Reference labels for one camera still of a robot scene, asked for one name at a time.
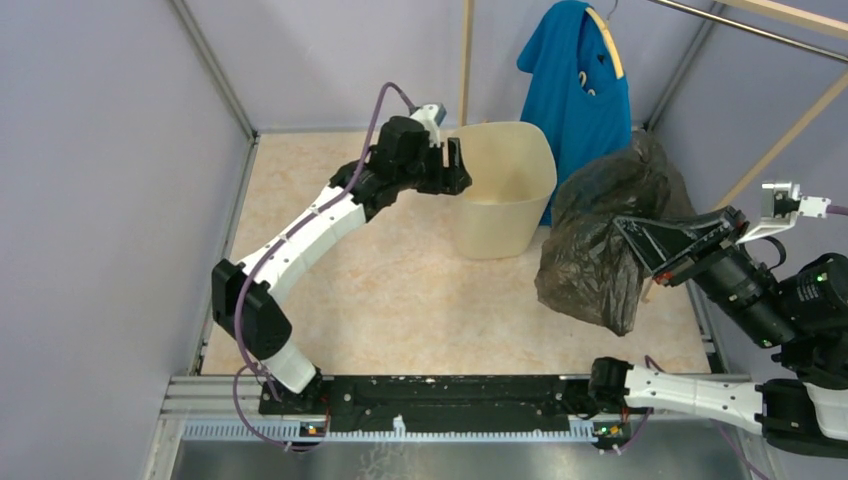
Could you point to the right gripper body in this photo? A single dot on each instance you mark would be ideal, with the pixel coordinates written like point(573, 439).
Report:
point(735, 229)

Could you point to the dark translucent trash bag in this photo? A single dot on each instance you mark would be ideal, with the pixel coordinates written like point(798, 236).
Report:
point(587, 270)

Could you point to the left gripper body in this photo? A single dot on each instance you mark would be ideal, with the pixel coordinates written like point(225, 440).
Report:
point(432, 177)

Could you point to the cream plastic trash bin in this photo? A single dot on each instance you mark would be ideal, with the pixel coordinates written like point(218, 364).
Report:
point(513, 174)

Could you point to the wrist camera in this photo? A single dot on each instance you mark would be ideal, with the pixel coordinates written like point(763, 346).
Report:
point(431, 116)
point(782, 204)

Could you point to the wooden clothes hanger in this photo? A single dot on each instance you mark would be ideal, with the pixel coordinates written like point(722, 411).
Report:
point(609, 41)

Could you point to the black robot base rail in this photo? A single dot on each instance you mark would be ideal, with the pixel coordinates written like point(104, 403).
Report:
point(439, 404)

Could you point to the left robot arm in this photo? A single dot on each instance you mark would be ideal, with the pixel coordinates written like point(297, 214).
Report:
point(247, 296)

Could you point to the wooden clothes rack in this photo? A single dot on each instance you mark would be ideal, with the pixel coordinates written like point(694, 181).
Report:
point(739, 92)

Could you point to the white comb cable tray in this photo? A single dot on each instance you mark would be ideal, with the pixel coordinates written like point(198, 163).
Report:
point(297, 431)

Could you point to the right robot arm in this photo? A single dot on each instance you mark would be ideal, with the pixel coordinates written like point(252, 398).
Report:
point(802, 320)

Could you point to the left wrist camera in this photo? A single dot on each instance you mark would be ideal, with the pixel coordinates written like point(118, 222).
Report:
point(431, 116)

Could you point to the blue t-shirt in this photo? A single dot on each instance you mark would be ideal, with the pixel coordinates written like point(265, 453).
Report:
point(575, 97)

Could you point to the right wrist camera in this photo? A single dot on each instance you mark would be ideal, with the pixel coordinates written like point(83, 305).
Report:
point(782, 204)

